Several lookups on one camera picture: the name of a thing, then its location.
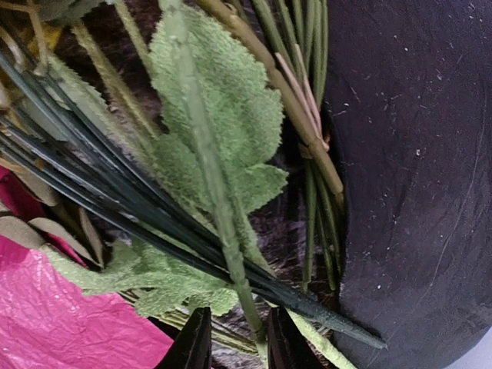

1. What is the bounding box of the red wrapping paper sheet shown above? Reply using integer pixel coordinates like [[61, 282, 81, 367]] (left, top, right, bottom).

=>
[[1, 168, 172, 368]]

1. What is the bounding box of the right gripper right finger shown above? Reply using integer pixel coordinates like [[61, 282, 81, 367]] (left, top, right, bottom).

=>
[[268, 307, 324, 369]]

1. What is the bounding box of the pink fake rose bunch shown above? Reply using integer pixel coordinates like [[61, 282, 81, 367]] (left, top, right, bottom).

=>
[[38, 0, 358, 369]]

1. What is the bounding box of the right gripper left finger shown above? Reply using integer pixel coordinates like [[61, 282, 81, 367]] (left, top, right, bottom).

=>
[[156, 307, 212, 369]]

